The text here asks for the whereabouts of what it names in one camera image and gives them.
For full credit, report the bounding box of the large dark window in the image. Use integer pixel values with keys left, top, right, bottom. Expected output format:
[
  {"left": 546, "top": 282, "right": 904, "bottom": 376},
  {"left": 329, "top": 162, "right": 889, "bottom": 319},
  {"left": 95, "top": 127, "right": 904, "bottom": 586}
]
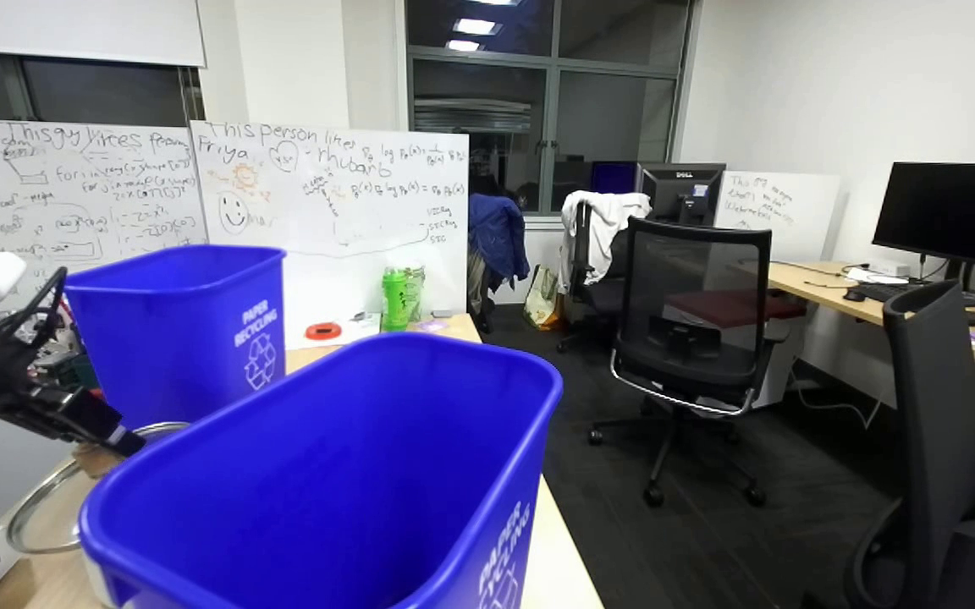
[{"left": 403, "top": 0, "right": 700, "bottom": 215}]

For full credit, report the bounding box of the white roller blind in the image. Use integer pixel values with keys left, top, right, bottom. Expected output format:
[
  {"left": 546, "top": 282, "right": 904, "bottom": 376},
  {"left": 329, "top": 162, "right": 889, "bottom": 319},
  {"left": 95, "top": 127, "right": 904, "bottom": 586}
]
[{"left": 0, "top": 0, "right": 206, "bottom": 69}]

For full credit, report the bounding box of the green plastic bottle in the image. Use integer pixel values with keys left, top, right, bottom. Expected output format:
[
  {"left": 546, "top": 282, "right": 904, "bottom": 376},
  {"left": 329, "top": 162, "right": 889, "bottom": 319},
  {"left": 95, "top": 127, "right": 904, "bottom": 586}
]
[{"left": 380, "top": 264, "right": 431, "bottom": 336}]

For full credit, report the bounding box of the small white whiteboard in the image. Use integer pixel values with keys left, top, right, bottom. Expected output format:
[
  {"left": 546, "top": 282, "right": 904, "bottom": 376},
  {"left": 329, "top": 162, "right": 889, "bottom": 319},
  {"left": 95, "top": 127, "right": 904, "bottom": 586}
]
[{"left": 714, "top": 166, "right": 847, "bottom": 266}]

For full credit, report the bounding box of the black mesh office chair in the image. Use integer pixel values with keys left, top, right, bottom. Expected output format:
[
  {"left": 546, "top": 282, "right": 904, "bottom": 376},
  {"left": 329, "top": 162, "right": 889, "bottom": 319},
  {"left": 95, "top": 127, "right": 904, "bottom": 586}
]
[{"left": 586, "top": 214, "right": 777, "bottom": 512}]

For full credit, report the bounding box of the blue paper recycling bin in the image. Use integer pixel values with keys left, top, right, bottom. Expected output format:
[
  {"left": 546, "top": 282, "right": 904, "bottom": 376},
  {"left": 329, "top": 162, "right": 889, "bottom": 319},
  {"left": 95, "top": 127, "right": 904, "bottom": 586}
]
[
  {"left": 79, "top": 332, "right": 568, "bottom": 609},
  {"left": 60, "top": 239, "right": 291, "bottom": 436}
]

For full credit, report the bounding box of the white yellow shopping bag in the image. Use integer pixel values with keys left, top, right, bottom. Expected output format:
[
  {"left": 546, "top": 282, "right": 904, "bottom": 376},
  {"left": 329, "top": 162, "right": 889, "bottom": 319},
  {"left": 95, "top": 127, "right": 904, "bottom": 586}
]
[{"left": 525, "top": 264, "right": 565, "bottom": 336}]

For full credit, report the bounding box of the large black computer monitor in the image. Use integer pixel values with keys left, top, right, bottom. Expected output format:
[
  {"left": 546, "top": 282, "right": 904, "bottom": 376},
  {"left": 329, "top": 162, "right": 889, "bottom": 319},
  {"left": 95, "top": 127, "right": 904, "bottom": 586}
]
[{"left": 869, "top": 158, "right": 975, "bottom": 299}]

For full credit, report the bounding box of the blue jacket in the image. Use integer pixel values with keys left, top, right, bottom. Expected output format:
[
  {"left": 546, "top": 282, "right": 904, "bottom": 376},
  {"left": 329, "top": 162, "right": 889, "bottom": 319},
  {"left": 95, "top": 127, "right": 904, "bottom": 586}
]
[{"left": 466, "top": 194, "right": 530, "bottom": 294}]

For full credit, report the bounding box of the wooden office desk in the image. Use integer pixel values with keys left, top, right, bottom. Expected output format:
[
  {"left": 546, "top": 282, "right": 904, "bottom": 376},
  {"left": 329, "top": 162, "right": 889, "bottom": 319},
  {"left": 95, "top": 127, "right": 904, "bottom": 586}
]
[{"left": 765, "top": 260, "right": 975, "bottom": 376}]

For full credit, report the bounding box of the black solid-back office chair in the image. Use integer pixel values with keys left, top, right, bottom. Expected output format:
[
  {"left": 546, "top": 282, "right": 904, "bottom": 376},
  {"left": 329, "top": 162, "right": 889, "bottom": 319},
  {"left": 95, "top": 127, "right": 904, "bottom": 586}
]
[{"left": 854, "top": 282, "right": 975, "bottom": 609}]

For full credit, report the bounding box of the white jacket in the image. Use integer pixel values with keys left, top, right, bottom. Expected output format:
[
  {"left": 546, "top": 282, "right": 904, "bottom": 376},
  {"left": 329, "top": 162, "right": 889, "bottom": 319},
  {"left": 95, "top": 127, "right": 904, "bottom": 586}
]
[{"left": 560, "top": 186, "right": 652, "bottom": 288}]

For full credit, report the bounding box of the whiteboard with smiley drawing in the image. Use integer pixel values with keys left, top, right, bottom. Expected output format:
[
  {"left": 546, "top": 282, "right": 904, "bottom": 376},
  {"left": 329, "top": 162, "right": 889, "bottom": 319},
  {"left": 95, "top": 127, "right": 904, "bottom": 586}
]
[{"left": 188, "top": 117, "right": 474, "bottom": 340}]

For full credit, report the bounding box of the black chair under jacket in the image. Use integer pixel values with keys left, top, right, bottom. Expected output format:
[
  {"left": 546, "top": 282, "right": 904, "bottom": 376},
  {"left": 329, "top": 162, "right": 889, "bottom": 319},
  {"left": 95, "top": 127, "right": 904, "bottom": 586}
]
[{"left": 560, "top": 198, "right": 641, "bottom": 340}]

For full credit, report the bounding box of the whiteboard with dense handwriting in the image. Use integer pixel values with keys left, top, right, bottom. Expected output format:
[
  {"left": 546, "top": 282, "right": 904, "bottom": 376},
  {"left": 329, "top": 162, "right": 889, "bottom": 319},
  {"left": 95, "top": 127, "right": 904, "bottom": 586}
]
[{"left": 0, "top": 115, "right": 211, "bottom": 299}]

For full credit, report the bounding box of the black keyboard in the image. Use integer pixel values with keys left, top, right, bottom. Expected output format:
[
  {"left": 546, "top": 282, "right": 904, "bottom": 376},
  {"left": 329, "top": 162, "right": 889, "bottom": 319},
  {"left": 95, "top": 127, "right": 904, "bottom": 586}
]
[{"left": 842, "top": 277, "right": 911, "bottom": 303}]

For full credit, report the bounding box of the small black computer monitor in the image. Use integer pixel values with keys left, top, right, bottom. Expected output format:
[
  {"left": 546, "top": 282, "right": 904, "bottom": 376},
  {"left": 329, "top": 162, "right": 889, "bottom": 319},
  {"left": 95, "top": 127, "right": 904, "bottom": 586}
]
[{"left": 636, "top": 158, "right": 728, "bottom": 229}]

